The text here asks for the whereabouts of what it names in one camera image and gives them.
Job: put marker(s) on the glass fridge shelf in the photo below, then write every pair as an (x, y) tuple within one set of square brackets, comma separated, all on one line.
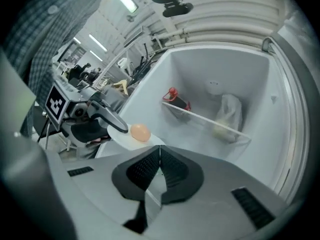
[(207, 124)]

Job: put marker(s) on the long ceiling light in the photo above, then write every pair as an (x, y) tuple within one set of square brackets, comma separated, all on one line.
[(98, 42), (127, 0)]

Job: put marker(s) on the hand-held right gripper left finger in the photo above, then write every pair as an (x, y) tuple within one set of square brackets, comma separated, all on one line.
[(140, 171)]

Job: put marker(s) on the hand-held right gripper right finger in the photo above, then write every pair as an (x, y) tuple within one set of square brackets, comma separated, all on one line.
[(180, 176)]

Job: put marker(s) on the dark bottle with red cap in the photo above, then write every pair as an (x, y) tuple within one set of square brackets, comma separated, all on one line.
[(178, 102)]

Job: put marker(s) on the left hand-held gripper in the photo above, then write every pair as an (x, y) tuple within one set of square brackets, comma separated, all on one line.
[(75, 104)]

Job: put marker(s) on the black head camera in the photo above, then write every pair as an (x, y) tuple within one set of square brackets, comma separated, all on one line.
[(176, 9)]

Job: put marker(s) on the black folded stands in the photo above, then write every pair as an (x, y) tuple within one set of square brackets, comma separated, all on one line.
[(141, 66)]

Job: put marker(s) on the white plate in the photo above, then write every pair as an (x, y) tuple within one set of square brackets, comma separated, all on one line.
[(125, 140)]

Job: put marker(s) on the person's checked shirt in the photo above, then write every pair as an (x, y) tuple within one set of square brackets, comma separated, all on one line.
[(42, 39)]

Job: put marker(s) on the clear plastic bag of food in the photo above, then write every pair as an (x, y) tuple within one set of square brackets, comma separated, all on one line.
[(228, 116)]

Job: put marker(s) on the white fridge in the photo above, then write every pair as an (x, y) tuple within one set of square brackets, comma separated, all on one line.
[(190, 66)]

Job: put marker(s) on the yellow wooden chair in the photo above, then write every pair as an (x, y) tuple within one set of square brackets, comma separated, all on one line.
[(121, 85)]

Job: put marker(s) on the brown egg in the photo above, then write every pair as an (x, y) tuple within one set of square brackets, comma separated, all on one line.
[(140, 132)]

